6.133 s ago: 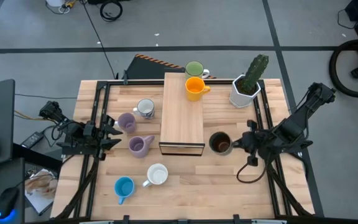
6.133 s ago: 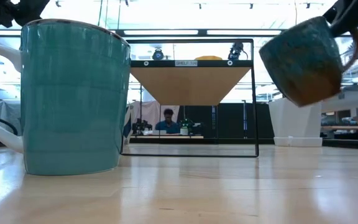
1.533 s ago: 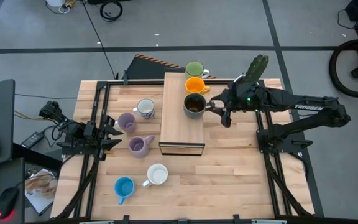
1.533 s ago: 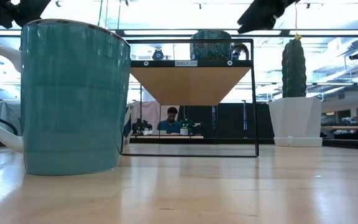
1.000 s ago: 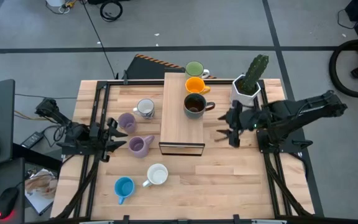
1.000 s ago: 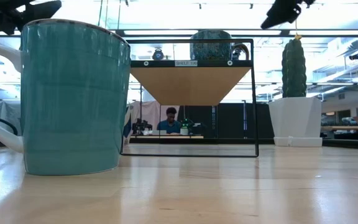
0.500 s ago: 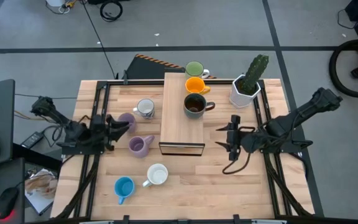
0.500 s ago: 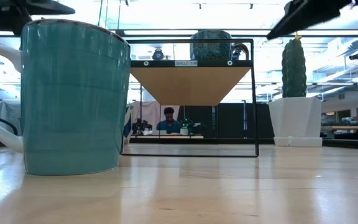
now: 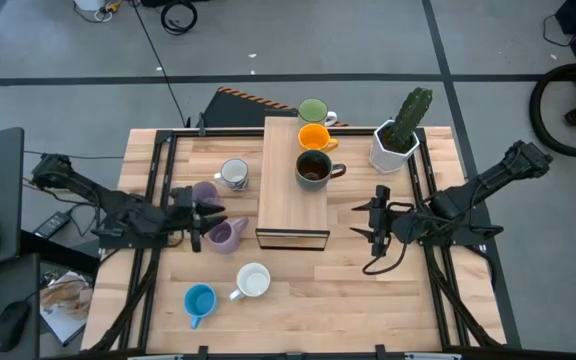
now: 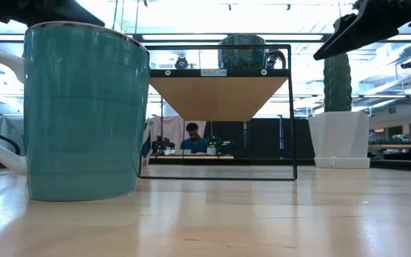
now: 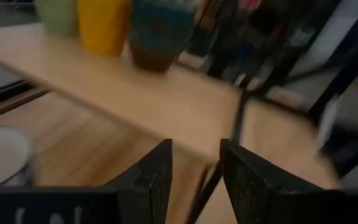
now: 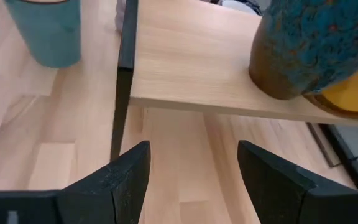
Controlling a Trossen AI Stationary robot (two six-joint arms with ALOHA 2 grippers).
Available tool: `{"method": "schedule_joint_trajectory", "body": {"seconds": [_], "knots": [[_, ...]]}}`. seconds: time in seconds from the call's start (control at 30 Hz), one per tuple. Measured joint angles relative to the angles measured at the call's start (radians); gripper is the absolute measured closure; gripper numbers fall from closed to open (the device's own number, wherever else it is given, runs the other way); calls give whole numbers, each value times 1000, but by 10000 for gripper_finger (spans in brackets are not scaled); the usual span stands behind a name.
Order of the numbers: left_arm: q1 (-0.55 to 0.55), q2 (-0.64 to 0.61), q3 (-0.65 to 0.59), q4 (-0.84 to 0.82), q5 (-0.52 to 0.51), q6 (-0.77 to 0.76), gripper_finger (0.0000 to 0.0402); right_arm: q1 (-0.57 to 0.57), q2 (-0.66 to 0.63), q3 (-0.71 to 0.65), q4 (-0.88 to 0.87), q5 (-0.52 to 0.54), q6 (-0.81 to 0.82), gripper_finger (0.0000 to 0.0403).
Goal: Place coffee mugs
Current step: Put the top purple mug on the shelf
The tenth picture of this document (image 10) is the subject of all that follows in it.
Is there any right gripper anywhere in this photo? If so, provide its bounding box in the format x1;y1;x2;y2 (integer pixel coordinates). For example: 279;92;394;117
313;0;411;61

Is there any teal mug white handle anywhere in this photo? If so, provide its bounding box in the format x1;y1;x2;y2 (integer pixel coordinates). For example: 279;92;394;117
0;21;152;203

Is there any dark teal glazed mug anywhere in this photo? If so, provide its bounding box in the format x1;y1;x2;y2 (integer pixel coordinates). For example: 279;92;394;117
218;34;288;70

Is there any green cactus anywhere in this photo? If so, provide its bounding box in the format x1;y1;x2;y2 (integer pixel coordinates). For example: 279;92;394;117
323;52;353;114

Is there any black ceiling light beam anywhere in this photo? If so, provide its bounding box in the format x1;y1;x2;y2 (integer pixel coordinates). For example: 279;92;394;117
0;32;411;44

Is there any white plant pot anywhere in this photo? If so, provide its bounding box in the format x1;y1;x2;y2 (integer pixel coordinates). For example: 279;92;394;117
308;110;370;160

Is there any wooden side table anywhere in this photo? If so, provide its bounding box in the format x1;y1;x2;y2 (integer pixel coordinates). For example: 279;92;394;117
368;142;411;151

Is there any black hanging round device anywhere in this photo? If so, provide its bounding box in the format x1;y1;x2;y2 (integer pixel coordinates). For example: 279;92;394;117
174;55;189;70

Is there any white pot saucer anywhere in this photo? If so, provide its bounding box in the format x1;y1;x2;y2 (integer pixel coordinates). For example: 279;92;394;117
313;156;371;170

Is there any black partition panel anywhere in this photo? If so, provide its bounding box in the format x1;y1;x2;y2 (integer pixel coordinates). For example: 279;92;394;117
205;117;316;161

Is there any white shelf label sticker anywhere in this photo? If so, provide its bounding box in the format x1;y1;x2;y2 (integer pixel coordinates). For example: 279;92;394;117
201;69;228;77

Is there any black metal wooden shelf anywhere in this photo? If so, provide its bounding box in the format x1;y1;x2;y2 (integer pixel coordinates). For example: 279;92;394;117
138;43;298;182

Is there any white cloth sheet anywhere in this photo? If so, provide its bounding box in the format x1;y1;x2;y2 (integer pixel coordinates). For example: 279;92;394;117
150;115;206;158

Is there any person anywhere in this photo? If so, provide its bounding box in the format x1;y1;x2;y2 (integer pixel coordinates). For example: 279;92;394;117
179;122;209;155

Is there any wooden background table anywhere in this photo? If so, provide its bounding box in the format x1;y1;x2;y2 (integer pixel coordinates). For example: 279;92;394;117
150;154;235;161

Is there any black aluminium table frame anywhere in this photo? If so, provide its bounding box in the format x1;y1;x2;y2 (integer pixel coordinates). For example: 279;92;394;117
0;156;411;173

